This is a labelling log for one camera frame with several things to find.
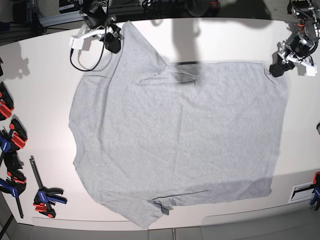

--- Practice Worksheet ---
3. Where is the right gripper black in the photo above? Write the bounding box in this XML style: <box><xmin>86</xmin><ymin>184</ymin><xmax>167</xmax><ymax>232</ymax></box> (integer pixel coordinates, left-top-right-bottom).
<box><xmin>102</xmin><ymin>24</ymin><xmax>122</xmax><ymax>54</ymax></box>

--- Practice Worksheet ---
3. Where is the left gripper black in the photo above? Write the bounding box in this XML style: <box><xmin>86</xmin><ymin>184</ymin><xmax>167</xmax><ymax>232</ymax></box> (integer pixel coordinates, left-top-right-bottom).
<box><xmin>269</xmin><ymin>52</ymin><xmax>295</xmax><ymax>78</ymax></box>

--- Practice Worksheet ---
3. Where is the grey T-shirt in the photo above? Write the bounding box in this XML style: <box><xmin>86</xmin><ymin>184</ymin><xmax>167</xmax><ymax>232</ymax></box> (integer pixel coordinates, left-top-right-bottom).
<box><xmin>68</xmin><ymin>22</ymin><xmax>288</xmax><ymax>229</ymax></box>

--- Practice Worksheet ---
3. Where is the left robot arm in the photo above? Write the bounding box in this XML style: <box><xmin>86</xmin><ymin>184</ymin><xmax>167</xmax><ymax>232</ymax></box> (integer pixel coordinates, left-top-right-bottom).
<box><xmin>269</xmin><ymin>0</ymin><xmax>320</xmax><ymax>78</ymax></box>

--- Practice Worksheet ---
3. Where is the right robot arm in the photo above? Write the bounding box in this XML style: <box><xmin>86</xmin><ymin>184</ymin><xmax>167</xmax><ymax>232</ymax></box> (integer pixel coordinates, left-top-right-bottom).
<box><xmin>69</xmin><ymin>0</ymin><xmax>122</xmax><ymax>54</ymax></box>

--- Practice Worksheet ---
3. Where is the dark object at right edge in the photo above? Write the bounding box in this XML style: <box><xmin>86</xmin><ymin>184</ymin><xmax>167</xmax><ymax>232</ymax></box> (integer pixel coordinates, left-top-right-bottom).
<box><xmin>316</xmin><ymin>123</ymin><xmax>320</xmax><ymax>135</ymax></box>

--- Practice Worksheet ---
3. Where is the clamp at upper left edge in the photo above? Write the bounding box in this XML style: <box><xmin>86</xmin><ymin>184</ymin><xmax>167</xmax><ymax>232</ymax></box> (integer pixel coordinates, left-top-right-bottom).
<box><xmin>0</xmin><ymin>82</ymin><xmax>14</xmax><ymax>121</ymax></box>

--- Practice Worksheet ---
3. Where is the blue clamp at right edge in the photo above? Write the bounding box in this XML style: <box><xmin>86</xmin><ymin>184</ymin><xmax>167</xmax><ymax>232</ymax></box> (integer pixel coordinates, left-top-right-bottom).
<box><xmin>310</xmin><ymin>172</ymin><xmax>320</xmax><ymax>211</ymax></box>

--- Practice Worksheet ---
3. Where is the clamp at middle left edge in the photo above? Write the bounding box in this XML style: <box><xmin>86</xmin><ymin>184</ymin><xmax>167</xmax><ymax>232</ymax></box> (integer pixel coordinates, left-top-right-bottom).
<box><xmin>0</xmin><ymin>118</ymin><xmax>28</xmax><ymax>164</ymax></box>

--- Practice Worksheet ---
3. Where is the clamp at lower left edge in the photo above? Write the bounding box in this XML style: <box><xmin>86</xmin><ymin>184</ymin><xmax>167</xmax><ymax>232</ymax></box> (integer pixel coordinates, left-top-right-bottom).
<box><xmin>0</xmin><ymin>151</ymin><xmax>27</xmax><ymax>219</ymax></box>

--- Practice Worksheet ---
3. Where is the bar clamp on table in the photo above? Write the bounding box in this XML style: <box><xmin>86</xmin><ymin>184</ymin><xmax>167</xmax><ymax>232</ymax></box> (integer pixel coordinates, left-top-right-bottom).
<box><xmin>29</xmin><ymin>156</ymin><xmax>68</xmax><ymax>219</ymax></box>

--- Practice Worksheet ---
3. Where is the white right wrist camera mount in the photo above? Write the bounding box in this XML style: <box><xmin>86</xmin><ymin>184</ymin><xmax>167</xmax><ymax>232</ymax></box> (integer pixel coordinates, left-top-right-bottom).
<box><xmin>69</xmin><ymin>24</ymin><xmax>107</xmax><ymax>50</ymax></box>

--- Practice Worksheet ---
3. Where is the aluminium rail behind table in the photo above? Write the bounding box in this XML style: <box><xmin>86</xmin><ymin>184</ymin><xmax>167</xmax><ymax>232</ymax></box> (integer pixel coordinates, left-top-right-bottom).
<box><xmin>39</xmin><ymin>11</ymin><xmax>83</xmax><ymax>27</ymax></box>

